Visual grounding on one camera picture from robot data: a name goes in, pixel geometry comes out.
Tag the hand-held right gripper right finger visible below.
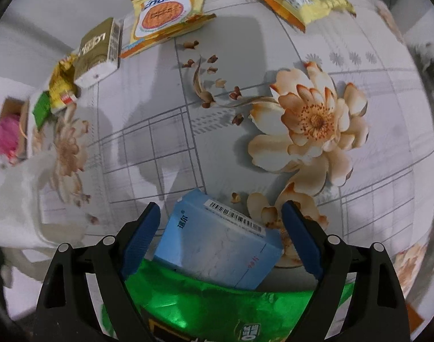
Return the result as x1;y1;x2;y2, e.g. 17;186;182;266
281;200;415;342

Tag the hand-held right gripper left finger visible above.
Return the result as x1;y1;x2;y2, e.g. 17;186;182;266
35;201;162;342

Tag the light blue box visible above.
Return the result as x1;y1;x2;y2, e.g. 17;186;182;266
153;188;284;291

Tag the green foil packet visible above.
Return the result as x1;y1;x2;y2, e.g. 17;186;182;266
101;258;356;342

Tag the floral tablecloth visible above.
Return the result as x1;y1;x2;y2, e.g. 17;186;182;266
0;0;434;328

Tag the small green packet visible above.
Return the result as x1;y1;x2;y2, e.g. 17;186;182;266
32;91;54;129

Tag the cardboard box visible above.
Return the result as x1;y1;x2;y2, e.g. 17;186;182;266
0;96;34;161

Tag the pink plastic bag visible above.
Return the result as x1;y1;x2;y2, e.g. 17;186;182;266
0;116;20;157

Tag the small yellow packet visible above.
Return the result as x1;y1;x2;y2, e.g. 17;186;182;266
48;55;80;115

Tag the olive green carton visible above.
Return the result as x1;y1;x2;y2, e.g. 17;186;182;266
73;17;123;88

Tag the orange biscuit packet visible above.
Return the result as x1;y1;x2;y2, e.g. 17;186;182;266
119;0;217;59

